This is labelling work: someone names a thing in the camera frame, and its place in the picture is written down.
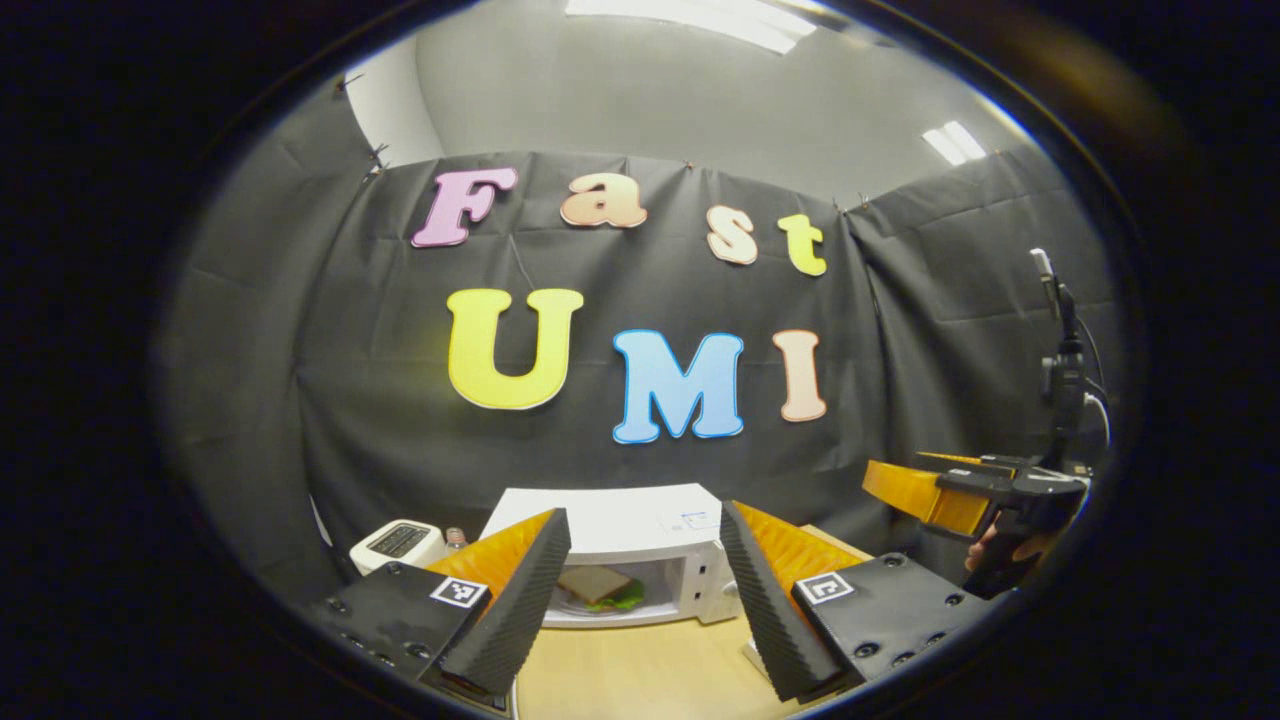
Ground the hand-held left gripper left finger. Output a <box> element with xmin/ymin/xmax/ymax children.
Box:
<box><xmin>305</xmin><ymin>508</ymin><xmax>572</xmax><ymax>698</ymax></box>

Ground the black backdrop cloth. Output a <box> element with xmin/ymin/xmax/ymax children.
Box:
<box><xmin>155</xmin><ymin>75</ymin><xmax>1126</xmax><ymax>601</ymax></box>

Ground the white toaster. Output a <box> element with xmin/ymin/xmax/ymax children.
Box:
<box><xmin>349</xmin><ymin>519</ymin><xmax>448</xmax><ymax>577</ymax></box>

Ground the white microwave oven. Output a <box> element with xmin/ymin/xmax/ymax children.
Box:
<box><xmin>478</xmin><ymin>484</ymin><xmax>746</xmax><ymax>629</ymax></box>

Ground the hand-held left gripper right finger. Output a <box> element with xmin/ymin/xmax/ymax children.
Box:
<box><xmin>720</xmin><ymin>500</ymin><xmax>1001</xmax><ymax>701</ymax></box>

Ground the small ceiling light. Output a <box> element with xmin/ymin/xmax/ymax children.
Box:
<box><xmin>920</xmin><ymin>120</ymin><xmax>989</xmax><ymax>167</ymax></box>

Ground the sandwich with lettuce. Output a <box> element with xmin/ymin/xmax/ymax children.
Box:
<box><xmin>555</xmin><ymin>565</ymin><xmax>646</xmax><ymax>614</ymax></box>

